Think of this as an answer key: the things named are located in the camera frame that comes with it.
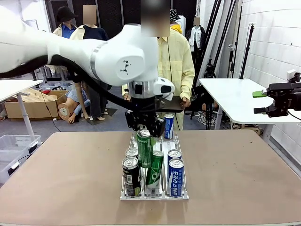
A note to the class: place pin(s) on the green soda can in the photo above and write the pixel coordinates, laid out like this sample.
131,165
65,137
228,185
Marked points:
154,171
144,150

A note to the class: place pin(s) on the black folded stand poles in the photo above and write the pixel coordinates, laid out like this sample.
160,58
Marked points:
231,66

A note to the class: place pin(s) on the clear plastic storage bin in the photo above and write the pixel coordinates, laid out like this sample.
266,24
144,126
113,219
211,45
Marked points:
18,141
9,162

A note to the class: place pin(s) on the blue Pocari Sweat can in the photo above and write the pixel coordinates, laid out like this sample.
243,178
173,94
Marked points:
174,154
168,128
176,179

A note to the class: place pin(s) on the person's left forearm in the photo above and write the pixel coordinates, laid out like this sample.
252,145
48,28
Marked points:
188,87

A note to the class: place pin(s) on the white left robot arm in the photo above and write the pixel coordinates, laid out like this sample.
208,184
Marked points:
70,54

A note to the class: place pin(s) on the person's right forearm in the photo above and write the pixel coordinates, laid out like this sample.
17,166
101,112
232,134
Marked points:
124,89

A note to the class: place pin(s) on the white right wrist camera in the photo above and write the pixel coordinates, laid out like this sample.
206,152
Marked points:
291,74

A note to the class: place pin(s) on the mannequin with navy top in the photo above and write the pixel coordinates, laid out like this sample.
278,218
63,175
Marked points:
94,33

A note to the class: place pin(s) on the mannequin with yellow hoodie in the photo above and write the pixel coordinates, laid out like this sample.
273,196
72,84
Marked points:
175,15

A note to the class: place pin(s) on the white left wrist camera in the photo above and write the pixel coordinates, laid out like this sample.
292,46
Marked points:
168,96

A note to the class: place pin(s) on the brown cardboard box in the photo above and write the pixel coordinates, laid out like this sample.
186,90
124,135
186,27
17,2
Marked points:
30,109

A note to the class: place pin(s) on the grey plastic crate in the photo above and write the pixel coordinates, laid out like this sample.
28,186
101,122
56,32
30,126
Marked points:
61,86

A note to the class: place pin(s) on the black tripod stand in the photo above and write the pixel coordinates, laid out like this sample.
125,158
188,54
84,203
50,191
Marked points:
247,51

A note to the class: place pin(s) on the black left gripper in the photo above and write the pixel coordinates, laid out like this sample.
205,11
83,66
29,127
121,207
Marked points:
144,108

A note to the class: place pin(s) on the person's left hand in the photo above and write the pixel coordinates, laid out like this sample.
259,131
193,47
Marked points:
185,103

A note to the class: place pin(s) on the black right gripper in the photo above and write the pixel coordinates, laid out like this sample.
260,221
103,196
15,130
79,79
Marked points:
284,96

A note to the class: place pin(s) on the white can dispenser rack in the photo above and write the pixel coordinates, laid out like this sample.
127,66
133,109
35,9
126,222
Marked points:
154,198

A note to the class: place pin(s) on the person in yellow shirt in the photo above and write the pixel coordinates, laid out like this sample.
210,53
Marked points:
176,61

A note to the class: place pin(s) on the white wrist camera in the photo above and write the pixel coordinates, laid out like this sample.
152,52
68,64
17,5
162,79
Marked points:
168,96
291,74

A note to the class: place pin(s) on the white side table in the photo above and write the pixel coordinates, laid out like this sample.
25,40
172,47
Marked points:
235,101
14,88

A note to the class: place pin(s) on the person's right hand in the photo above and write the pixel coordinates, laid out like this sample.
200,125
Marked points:
127,97

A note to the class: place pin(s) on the mannequin torso in denim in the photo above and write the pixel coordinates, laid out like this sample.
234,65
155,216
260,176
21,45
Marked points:
75,99

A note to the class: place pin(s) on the black Pepsi can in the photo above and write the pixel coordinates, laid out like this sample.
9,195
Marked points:
131,152
131,176

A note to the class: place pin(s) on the mannequin with black hat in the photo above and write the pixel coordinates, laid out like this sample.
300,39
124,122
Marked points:
67,30

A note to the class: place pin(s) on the dark serving tray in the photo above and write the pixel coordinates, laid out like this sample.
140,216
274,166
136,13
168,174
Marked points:
174,104

